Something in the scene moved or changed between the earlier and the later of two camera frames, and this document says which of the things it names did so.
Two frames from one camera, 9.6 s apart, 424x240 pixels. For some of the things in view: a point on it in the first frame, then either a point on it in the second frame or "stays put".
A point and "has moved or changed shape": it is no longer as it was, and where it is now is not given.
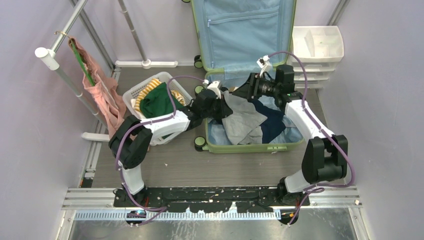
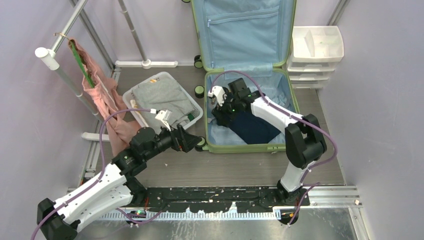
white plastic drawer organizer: x=318 y=48 stays put
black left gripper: x=224 y=110 -> x=183 y=140
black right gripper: x=250 y=88 -> x=219 y=112
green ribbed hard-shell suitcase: x=233 y=39 stays put
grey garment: x=242 y=125 -> x=160 y=94
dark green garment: x=157 y=102 has moved or changed shape
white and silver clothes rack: x=51 y=61 stays put
